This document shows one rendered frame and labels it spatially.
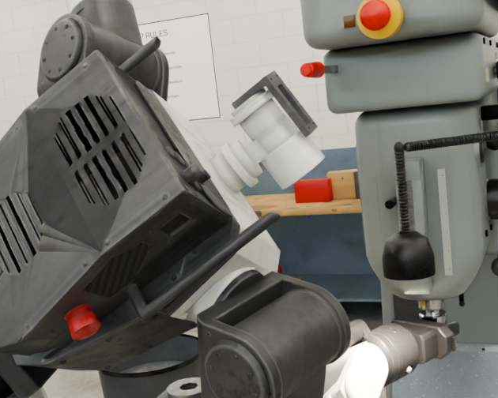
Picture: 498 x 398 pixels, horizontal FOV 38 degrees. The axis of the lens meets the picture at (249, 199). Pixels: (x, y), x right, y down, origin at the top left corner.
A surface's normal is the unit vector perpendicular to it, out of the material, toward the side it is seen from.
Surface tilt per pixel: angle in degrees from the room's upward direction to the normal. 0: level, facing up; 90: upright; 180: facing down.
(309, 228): 90
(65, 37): 71
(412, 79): 90
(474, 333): 90
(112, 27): 57
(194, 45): 90
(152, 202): 64
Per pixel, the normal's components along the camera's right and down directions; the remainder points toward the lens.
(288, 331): 0.46, -0.62
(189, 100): -0.38, 0.17
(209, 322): -0.03, -0.94
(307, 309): 0.28, -0.79
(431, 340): 0.67, 0.03
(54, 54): -0.64, -0.15
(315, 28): -0.77, 0.18
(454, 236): -0.10, 0.15
